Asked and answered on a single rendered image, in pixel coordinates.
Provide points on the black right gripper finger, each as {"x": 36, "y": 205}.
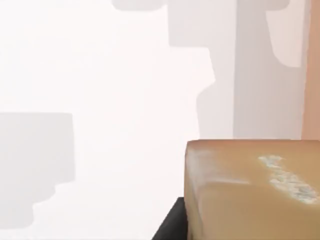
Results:
{"x": 173, "y": 222}

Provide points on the shallow salmon-coloured box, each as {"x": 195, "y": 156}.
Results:
{"x": 312, "y": 75}

